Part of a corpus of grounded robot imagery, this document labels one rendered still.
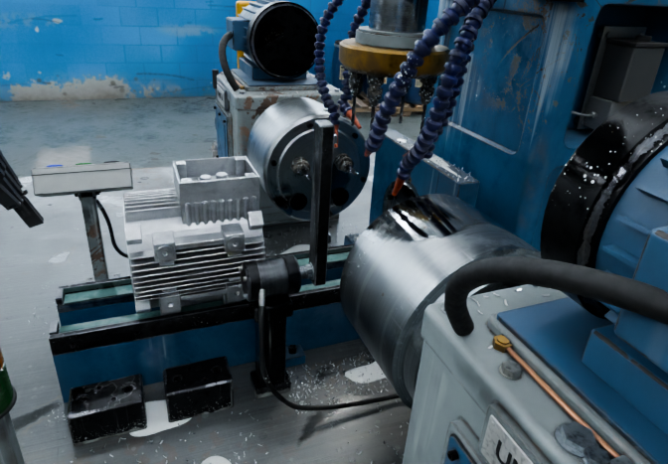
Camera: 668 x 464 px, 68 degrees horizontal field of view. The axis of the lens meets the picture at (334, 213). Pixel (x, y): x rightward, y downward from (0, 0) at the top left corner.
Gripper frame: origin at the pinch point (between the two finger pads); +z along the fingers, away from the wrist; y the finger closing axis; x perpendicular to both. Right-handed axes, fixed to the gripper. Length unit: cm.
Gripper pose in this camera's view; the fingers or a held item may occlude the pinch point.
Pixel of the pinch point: (27, 212)
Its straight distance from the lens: 121.7
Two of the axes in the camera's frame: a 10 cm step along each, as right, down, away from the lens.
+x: 9.2, -3.6, 1.7
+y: 3.7, 6.2, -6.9
